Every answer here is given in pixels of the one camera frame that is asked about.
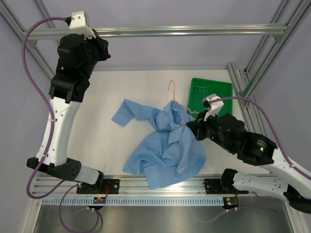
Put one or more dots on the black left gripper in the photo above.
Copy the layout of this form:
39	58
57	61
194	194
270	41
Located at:
101	44

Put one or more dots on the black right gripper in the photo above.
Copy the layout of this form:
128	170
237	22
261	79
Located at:
198	125

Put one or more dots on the blue shirt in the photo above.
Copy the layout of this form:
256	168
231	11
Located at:
169	155

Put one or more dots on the pink wire hanger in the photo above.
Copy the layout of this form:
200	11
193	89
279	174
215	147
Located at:
188	110

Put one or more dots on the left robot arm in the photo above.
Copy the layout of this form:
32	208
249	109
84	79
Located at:
78	57

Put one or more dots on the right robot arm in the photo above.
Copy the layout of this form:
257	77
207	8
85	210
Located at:
256	150

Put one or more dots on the aluminium top crossbar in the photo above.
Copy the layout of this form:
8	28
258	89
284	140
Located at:
207	30

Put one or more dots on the green plastic tray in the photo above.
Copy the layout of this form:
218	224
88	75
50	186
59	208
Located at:
201	88

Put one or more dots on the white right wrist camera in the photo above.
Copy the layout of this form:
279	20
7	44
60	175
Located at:
213	105

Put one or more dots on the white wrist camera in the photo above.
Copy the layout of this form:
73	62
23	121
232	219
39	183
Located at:
78	24
213	105

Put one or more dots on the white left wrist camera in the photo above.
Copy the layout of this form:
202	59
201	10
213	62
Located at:
78	24

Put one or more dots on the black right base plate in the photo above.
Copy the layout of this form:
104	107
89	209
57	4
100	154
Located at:
217	186

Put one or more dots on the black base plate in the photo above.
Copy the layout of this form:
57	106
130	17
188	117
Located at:
110	185
217	186

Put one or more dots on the aluminium left frame post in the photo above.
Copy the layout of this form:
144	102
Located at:
13	22

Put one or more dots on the aluminium frame post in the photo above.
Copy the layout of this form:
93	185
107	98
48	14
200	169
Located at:
291	13
13	22

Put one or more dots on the white slotted cable duct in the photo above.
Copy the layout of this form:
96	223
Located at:
134	201

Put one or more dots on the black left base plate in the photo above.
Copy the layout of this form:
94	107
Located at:
110	185

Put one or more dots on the aluminium front rail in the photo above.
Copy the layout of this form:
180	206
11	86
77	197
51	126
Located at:
138	186

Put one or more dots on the aluminium right frame post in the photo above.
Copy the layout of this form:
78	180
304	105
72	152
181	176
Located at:
291	13

